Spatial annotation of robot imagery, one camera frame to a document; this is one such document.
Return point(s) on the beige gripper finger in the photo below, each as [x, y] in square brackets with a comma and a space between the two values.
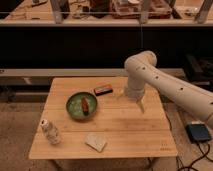
[140, 104]

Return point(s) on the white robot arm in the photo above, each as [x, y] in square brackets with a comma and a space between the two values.
[141, 69]

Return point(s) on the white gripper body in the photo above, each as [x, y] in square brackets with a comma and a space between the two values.
[132, 93]

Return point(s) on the white sponge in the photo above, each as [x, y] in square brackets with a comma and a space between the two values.
[95, 141]

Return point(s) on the long background workbench shelf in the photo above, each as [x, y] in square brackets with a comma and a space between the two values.
[118, 13]

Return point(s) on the blue foot pedal box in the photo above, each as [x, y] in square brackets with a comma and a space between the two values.
[198, 133]

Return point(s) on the black and orange eraser block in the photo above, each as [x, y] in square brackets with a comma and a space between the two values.
[101, 90]

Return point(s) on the brown object in bowl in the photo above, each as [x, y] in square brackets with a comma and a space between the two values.
[84, 105]

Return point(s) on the green ceramic bowl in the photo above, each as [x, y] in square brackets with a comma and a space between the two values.
[74, 109]

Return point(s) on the wooden folding table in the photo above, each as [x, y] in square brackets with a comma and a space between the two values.
[129, 132]

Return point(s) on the clear plastic bottle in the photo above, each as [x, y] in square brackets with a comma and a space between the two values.
[50, 132]

